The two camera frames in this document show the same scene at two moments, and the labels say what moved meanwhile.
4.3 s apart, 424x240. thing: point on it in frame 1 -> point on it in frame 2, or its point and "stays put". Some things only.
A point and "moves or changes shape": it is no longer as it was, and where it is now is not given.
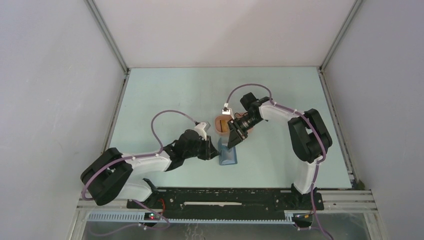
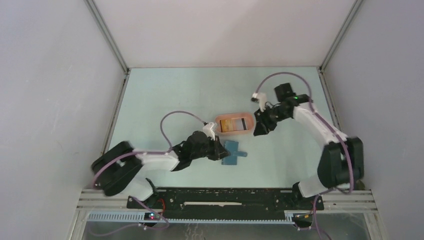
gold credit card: [223, 126] stays put
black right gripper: [236, 134] -> [262, 123]
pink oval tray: [221, 122] stays put
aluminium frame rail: [363, 200] stays put
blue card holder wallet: [227, 156] moves or changes shape
